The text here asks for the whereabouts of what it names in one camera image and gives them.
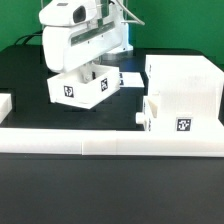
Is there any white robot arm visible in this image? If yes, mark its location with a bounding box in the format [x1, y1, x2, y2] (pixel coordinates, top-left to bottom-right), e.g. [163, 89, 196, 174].
[39, 0, 144, 73]

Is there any white L-shaped border wall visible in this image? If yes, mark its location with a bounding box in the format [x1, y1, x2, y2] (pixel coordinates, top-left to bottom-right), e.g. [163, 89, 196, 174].
[0, 93, 224, 157]

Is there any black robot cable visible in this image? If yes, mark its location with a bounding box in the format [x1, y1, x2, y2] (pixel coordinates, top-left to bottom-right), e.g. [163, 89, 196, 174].
[13, 29, 45, 46]

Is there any white marker tag plate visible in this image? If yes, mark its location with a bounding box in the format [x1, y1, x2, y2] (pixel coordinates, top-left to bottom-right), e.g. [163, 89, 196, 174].
[120, 72, 144, 88]

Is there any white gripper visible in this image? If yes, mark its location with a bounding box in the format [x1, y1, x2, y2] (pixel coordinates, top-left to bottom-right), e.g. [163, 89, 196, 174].
[42, 18, 123, 82]

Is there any white drawer cabinet box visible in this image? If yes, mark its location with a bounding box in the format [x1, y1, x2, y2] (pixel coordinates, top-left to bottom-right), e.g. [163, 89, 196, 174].
[145, 55, 224, 132]

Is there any white drawer tray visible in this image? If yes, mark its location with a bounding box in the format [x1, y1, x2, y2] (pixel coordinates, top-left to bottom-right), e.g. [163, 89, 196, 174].
[47, 64, 120, 109]
[135, 93, 160, 132]

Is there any white front drawer tray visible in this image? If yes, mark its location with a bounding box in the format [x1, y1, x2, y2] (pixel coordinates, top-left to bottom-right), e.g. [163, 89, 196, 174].
[135, 93, 160, 132]

